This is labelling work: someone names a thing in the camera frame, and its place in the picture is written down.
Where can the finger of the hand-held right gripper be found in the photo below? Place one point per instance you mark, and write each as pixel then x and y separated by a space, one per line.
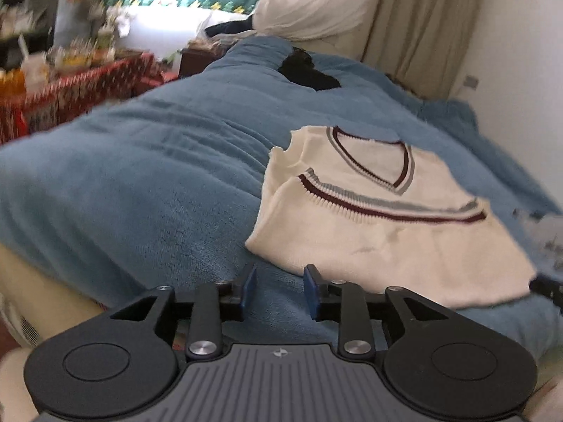
pixel 552 290

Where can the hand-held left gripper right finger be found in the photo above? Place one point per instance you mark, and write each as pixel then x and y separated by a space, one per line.
pixel 311 293

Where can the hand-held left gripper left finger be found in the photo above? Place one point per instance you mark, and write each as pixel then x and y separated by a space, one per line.
pixel 250 291

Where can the cream knit vest with stripes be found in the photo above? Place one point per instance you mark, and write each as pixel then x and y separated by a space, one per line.
pixel 374 246

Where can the dark clothes pile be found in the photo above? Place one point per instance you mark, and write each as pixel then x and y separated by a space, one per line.
pixel 228 30

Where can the grey garment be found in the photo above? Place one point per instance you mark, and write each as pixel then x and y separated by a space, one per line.
pixel 545 237

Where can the blue fleece blanket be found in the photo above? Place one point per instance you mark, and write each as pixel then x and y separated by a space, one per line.
pixel 154 162

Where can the black cloth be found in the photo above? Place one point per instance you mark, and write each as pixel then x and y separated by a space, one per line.
pixel 308 72

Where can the dark wooden nightstand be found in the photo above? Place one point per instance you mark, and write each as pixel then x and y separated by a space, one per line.
pixel 198 63

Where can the table with red patterned cloth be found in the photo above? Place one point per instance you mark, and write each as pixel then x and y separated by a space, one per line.
pixel 88 92

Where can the beige curtain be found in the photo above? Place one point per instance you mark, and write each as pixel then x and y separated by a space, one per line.
pixel 422 22

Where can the white curtain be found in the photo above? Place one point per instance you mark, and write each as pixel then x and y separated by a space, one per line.
pixel 316 0

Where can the white plastic pitcher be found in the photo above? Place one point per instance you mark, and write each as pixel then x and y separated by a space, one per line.
pixel 35 68

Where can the pile of orange fruit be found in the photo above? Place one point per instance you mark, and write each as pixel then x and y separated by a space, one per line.
pixel 11 83

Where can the silver refrigerator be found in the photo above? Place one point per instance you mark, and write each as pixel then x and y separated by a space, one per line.
pixel 77 4

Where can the cluttered dark shelf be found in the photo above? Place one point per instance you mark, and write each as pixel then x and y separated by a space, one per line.
pixel 22 22

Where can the wall socket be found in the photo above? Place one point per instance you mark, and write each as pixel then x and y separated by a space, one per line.
pixel 472 82

